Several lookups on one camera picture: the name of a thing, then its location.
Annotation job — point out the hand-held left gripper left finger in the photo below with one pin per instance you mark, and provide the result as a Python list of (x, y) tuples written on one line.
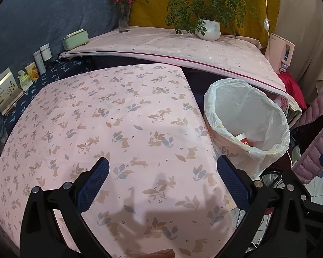
[(94, 185)]

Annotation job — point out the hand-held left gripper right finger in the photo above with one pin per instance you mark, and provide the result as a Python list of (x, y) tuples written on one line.
[(232, 181)]

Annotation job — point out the pink trash bin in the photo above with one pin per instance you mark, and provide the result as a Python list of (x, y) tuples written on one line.
[(228, 153)]

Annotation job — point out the red white paper cup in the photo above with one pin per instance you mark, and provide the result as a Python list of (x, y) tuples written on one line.
[(243, 139)]

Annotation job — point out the white-lined trash bin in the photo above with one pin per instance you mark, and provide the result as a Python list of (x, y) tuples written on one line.
[(247, 107)]

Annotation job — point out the person's left hand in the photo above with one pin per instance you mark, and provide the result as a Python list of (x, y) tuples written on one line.
[(150, 254)]

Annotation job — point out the purple down jacket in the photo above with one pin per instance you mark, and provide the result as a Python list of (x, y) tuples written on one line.
[(317, 129)]

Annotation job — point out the pink rabbit print tablecloth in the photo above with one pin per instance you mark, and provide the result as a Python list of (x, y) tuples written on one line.
[(123, 113)]

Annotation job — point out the pink folded cloth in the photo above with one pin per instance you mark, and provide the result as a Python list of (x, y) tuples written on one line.
[(280, 103)]

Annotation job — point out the red cloth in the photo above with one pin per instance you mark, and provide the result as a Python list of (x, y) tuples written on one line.
[(293, 88)]

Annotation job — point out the dark purple cloth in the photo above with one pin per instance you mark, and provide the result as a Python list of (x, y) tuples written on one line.
[(199, 86)]

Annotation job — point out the small printed cup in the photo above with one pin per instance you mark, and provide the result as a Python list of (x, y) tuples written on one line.
[(284, 67)]

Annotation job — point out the dark blue floral cloth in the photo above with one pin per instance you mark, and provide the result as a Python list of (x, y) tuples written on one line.
[(56, 72)]

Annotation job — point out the pink water dispenser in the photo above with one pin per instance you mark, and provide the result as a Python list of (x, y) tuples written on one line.
[(278, 51)]

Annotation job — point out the green tissue pack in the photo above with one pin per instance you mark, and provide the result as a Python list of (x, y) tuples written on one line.
[(24, 80)]

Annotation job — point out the standing printed card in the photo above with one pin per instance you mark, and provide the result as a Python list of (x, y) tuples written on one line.
[(6, 91)]

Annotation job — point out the yellow orange printed box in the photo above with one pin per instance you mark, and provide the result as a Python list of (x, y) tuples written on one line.
[(32, 71)]

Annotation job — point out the white jar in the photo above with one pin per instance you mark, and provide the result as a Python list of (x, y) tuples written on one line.
[(45, 53)]

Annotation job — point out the green tissue box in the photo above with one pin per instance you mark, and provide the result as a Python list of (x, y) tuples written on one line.
[(75, 40)]

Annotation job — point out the pink dotted tablecloth red stripe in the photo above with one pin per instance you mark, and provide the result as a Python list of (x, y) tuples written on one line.
[(177, 45)]

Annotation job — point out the beige curtain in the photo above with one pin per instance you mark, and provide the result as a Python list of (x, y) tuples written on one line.
[(304, 18)]

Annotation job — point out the green potted plant white pot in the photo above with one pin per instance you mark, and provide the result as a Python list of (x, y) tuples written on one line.
[(208, 29)]

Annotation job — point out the glass vase with pink flowers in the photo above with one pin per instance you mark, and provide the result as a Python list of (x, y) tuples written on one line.
[(123, 24)]

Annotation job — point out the blue backdrop cloth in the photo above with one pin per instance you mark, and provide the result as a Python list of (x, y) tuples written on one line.
[(43, 10)]

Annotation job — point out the yellow backdrop cloth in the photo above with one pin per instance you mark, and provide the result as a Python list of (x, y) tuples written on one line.
[(150, 10)]

